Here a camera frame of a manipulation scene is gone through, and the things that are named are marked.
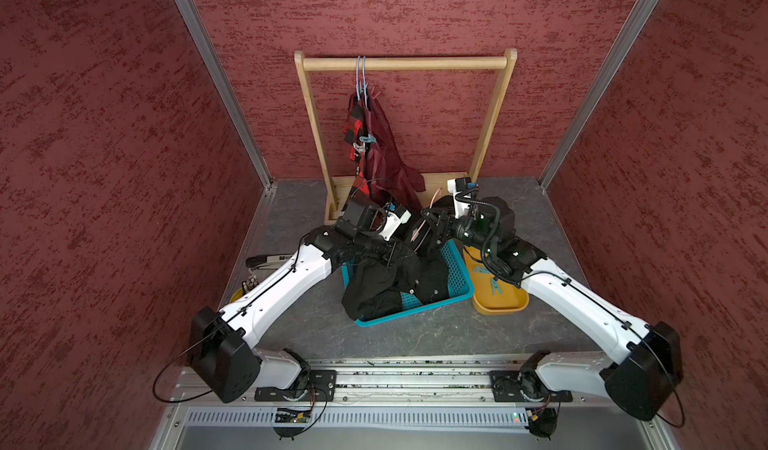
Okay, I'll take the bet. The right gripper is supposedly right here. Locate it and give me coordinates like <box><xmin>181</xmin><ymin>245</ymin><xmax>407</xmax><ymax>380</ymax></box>
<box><xmin>420</xmin><ymin>205</ymin><xmax>496</xmax><ymax>253</ymax></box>

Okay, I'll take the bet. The black long-sleeve shirt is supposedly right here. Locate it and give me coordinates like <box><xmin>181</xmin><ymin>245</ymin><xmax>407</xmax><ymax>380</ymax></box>
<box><xmin>340</xmin><ymin>194</ymin><xmax>475</xmax><ymax>323</ymax></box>

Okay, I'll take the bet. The pink wire hanger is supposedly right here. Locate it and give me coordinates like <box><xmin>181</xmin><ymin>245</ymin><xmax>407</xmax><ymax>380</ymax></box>
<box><xmin>411</xmin><ymin>187</ymin><xmax>443</xmax><ymax>242</ymax></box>

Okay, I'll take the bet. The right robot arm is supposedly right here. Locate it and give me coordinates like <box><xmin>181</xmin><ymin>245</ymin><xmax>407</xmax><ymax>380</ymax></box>
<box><xmin>421</xmin><ymin>192</ymin><xmax>683</xmax><ymax>421</ymax></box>

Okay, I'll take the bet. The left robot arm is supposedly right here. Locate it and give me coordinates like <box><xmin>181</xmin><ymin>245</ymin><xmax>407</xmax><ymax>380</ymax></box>
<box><xmin>188</xmin><ymin>195</ymin><xmax>413</xmax><ymax>403</ymax></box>

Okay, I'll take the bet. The teal plastic basket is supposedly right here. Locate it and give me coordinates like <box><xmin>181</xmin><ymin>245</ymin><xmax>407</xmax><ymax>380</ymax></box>
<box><xmin>341</xmin><ymin>241</ymin><xmax>474</xmax><ymax>327</ymax></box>

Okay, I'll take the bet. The maroon satin shirt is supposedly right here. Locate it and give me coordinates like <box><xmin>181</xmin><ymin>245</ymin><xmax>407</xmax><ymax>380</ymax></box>
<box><xmin>364</xmin><ymin>96</ymin><xmax>426</xmax><ymax>213</ymax></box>

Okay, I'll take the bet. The yellow plastic tray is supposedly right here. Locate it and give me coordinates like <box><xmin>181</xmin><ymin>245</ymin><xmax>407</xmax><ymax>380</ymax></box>
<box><xmin>462</xmin><ymin>246</ymin><xmax>530</xmax><ymax>316</ymax></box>

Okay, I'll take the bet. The wooden clothes rack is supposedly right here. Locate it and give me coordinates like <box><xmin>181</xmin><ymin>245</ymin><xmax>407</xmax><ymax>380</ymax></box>
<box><xmin>294</xmin><ymin>48</ymin><xmax>518</xmax><ymax>224</ymax></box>

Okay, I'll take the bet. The red black plaid shirt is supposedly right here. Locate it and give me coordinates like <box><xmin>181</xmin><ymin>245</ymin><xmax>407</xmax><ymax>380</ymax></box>
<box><xmin>343</xmin><ymin>96</ymin><xmax>372</xmax><ymax>196</ymax></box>

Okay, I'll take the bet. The yellow cup with tools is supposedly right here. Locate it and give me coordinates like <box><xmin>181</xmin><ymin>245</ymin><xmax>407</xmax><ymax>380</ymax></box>
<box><xmin>230</xmin><ymin>275</ymin><xmax>259</xmax><ymax>303</ymax></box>

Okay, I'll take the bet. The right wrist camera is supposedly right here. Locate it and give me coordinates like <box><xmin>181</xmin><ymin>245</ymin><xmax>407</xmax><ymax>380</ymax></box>
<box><xmin>447</xmin><ymin>177</ymin><xmax>478</xmax><ymax>218</ymax></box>

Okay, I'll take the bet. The blue wire hanger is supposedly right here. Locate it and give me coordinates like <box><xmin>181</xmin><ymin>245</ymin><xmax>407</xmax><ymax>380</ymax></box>
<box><xmin>355</xmin><ymin>56</ymin><xmax>369</xmax><ymax>110</ymax></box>

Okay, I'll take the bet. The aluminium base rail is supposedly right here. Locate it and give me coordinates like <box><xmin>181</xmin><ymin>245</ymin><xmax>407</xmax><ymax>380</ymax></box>
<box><xmin>165</xmin><ymin>352</ymin><xmax>656</xmax><ymax>440</ymax></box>

